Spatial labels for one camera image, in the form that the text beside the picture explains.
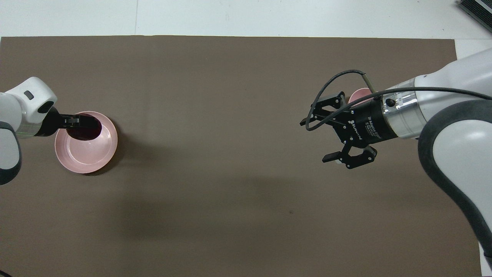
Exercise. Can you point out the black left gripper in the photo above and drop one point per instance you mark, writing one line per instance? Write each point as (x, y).
(49, 122)

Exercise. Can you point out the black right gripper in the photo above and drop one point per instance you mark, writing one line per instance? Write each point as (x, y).
(365, 125)

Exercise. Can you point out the dark red apple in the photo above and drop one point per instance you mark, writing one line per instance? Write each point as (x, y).
(86, 135)

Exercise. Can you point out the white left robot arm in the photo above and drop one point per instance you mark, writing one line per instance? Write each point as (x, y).
(27, 104)

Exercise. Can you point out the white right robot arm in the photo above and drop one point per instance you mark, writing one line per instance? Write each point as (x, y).
(461, 154)

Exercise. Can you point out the pink plate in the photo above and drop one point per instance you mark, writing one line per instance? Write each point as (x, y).
(88, 157)

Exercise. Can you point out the pink bowl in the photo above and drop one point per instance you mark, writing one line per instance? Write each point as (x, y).
(359, 95)

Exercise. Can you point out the brown table mat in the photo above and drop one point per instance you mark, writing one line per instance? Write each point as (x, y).
(230, 154)

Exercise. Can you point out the dark ribbed device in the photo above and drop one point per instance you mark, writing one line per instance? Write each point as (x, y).
(476, 7)

